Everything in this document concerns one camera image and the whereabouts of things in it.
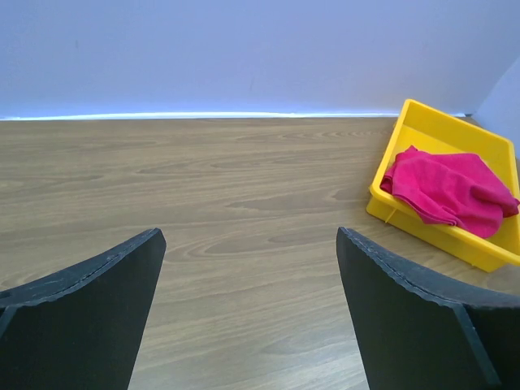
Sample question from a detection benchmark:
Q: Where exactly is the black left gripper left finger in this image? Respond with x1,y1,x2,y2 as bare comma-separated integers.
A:
1,228,166,389

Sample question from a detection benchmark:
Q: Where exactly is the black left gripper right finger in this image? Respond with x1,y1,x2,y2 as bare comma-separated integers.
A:
336,227,519,389

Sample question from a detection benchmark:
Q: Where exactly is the pink red t shirt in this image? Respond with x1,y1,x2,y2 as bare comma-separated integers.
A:
379,146,519,239

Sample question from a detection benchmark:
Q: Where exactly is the yellow plastic tray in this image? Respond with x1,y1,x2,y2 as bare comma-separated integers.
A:
366,99,519,272

